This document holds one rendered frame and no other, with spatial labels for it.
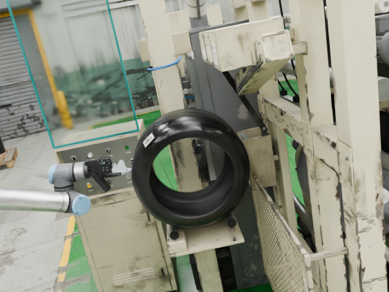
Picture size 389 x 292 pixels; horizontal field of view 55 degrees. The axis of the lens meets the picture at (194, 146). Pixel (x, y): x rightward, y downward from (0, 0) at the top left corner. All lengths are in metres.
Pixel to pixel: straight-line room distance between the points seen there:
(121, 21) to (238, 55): 9.38
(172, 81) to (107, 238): 1.20
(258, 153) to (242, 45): 0.82
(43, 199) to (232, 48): 0.97
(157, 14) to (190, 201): 0.97
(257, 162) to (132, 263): 1.19
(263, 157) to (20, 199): 1.20
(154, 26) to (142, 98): 8.78
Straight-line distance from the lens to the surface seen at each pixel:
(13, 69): 10.88
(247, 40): 1.36
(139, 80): 10.63
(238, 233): 1.92
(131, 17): 10.69
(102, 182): 1.81
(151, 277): 2.79
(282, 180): 2.15
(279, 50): 1.29
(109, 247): 2.67
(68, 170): 1.81
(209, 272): 2.40
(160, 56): 1.95
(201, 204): 2.01
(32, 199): 1.65
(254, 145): 2.02
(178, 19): 4.96
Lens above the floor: 1.79
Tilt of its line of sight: 17 degrees down
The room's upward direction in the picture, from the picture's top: 11 degrees counter-clockwise
